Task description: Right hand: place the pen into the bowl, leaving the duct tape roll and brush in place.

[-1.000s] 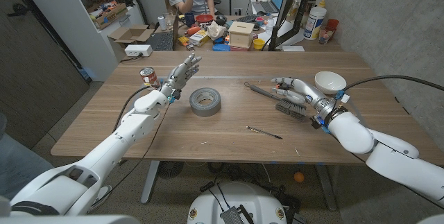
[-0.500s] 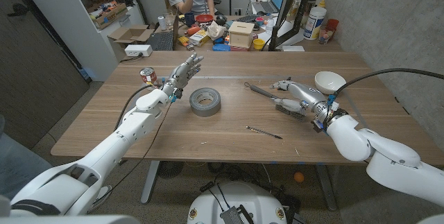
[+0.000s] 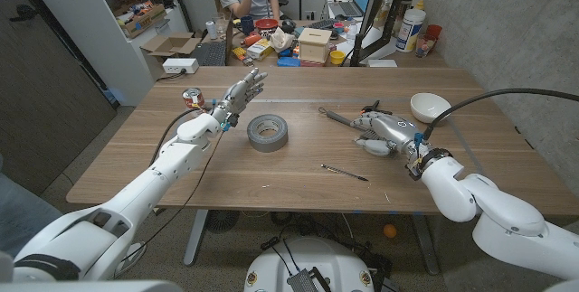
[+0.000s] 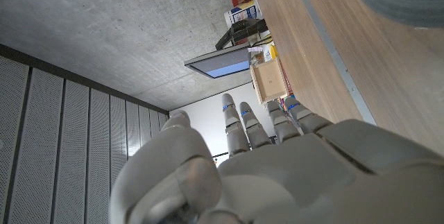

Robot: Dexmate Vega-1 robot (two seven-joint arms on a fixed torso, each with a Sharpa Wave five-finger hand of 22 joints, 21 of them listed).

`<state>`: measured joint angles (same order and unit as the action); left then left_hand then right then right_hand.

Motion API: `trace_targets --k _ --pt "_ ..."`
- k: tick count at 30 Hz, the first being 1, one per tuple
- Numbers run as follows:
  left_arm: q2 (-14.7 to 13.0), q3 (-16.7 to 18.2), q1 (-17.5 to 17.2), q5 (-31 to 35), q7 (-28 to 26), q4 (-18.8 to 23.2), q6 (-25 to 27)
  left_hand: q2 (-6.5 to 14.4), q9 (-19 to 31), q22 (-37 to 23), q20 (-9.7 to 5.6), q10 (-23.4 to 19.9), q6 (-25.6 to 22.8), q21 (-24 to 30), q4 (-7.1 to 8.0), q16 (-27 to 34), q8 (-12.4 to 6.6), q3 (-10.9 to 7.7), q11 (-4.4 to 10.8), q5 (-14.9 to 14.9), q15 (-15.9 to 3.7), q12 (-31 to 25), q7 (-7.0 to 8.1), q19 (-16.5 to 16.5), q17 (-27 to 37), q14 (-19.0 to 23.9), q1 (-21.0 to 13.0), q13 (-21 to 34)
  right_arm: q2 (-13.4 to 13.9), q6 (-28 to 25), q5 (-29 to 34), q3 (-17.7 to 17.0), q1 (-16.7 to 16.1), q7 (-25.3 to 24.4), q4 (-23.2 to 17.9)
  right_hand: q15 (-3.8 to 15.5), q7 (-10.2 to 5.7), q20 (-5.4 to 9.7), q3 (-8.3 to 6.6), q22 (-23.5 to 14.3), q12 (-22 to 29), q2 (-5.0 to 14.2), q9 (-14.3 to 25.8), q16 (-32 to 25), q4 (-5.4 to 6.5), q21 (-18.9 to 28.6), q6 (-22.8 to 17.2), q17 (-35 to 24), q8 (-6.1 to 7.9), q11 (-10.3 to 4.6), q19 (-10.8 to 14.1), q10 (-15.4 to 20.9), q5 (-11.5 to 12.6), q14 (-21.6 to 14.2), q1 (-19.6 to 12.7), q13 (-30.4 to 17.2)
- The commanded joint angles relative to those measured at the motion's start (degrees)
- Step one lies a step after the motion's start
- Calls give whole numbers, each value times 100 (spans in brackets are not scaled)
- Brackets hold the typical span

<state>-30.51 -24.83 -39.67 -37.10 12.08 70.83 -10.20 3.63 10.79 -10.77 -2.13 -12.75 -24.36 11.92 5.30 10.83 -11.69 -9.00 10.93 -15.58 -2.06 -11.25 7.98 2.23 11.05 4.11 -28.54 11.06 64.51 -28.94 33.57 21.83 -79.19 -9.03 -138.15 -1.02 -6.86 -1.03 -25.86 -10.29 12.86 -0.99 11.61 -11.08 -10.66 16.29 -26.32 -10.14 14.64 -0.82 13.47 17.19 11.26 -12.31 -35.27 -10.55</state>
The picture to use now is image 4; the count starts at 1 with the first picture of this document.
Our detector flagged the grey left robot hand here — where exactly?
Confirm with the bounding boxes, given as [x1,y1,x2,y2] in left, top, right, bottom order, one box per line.
[109,93,444,224]

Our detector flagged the cardboard box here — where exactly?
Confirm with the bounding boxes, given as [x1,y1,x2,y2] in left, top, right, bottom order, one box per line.
[249,56,291,105]

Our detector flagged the yellow cup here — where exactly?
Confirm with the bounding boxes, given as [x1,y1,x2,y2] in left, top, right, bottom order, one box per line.
[263,42,278,62]

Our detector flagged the black monitor on stand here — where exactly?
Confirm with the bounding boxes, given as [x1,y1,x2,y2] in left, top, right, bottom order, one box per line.
[184,18,270,79]

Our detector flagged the white blue box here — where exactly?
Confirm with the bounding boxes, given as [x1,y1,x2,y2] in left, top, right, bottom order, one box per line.
[223,0,263,29]

